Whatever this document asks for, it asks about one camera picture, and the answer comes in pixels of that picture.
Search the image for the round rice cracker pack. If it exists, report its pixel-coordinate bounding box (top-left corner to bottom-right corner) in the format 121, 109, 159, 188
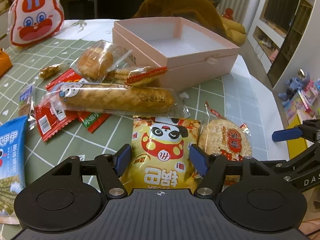
198, 101, 253, 185

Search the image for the yellow panda snack bag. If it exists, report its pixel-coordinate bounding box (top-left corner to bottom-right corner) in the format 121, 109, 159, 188
120, 117, 201, 192

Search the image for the long bread stick pack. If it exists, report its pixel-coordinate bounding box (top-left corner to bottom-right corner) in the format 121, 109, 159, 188
40, 82, 190, 118

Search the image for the biscuit pack red edge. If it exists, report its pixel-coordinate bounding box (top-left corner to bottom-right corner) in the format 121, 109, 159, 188
105, 66, 168, 86

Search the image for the round bun clear pack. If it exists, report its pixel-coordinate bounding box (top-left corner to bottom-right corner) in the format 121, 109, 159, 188
71, 40, 132, 82

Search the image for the brown cookie clear pack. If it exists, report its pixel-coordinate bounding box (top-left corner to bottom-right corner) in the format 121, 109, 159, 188
18, 81, 36, 131

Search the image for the blue seaweed snack pack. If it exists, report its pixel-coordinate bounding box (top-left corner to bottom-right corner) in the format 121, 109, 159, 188
0, 115, 28, 217

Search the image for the red spicy strip pack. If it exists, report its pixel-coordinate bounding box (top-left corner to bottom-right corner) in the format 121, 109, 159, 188
46, 68, 111, 133

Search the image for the blue toy figure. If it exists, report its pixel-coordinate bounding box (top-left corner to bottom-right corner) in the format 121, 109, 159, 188
278, 69, 310, 108

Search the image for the green checked tablecloth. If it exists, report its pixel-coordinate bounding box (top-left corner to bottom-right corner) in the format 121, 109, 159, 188
1, 20, 289, 184

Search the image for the small red snack pack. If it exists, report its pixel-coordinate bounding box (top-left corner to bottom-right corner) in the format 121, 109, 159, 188
35, 103, 78, 142

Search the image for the pink cardboard gift box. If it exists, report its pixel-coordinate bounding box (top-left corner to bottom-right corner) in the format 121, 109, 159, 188
113, 17, 239, 92

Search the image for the small brown candy pack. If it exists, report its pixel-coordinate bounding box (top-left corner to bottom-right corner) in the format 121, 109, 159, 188
39, 63, 69, 80

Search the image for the orange tissue box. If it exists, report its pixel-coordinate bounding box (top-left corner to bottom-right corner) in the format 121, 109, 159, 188
0, 48, 12, 77

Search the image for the brown plush blanket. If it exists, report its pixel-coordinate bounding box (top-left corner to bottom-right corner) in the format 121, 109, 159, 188
132, 0, 247, 47

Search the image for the red white rabbit bag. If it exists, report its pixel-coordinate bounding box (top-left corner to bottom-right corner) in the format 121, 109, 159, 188
8, 0, 65, 48

